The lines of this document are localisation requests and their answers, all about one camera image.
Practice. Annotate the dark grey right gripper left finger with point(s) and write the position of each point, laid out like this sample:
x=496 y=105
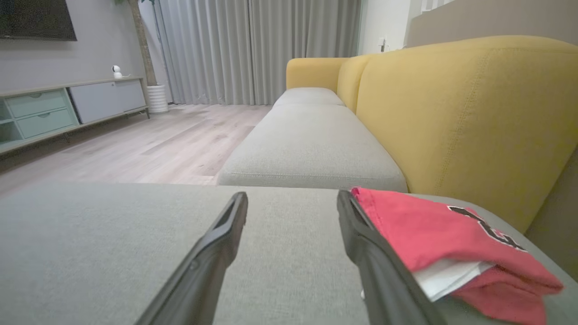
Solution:
x=212 y=262

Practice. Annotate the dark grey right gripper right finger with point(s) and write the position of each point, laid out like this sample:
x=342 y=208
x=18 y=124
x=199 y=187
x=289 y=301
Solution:
x=384 y=280

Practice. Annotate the red shirt with white sleeves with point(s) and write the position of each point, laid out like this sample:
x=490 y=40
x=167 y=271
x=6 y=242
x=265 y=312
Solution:
x=424 y=230

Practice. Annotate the red shorts with white waistband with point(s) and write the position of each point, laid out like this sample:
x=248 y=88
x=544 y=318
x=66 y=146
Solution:
x=505 y=302

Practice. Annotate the wide grey sofa cushion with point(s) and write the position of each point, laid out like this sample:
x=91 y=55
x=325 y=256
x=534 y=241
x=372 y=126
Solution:
x=90 y=248

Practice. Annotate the white ribbed plant pot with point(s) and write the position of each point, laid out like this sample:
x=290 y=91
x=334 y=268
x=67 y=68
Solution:
x=157 y=99

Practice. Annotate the yellow sofa backrest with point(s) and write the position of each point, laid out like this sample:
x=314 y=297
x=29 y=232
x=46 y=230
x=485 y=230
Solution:
x=460 y=117

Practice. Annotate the small grey sofa seat cushion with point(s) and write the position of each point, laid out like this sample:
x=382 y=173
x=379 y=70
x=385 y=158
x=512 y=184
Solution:
x=309 y=96

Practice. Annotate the grey cabinet door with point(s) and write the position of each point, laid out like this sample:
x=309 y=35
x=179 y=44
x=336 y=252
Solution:
x=108 y=100

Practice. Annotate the long low tv cabinet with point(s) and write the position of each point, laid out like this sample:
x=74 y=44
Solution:
x=58 y=131

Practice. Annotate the teal cabinet drawer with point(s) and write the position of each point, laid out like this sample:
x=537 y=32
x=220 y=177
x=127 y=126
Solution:
x=47 y=123
x=36 y=103

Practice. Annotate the grey pleated curtain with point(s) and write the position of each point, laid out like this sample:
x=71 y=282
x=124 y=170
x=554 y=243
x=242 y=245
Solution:
x=253 y=49

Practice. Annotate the brown plant trunk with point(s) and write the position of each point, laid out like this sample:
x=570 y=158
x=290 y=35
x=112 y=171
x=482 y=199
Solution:
x=143 y=45

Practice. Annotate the white slatted railing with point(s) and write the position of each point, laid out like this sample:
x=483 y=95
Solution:
x=435 y=4

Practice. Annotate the small white security camera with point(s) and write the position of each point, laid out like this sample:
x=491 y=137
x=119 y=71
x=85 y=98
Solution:
x=117 y=72

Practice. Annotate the black wall television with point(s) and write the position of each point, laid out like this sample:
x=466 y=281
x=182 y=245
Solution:
x=36 y=18

